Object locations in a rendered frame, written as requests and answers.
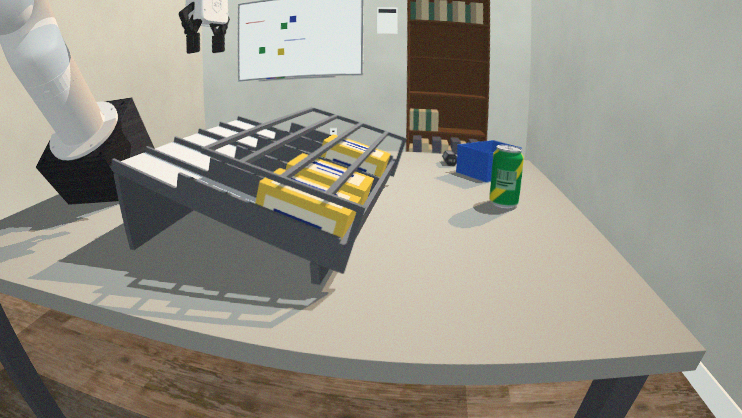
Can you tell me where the green drink can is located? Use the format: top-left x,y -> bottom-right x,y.
489,145 -> 524,209

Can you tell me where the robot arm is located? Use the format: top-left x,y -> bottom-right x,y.
0,0 -> 118,160

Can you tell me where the blue open bin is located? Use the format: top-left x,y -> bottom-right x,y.
457,140 -> 514,182

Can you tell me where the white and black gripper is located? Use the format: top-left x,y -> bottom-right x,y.
179,0 -> 230,54

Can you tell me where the yellow butter carton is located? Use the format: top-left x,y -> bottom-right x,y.
255,174 -> 361,238
286,153 -> 374,205
321,135 -> 390,177

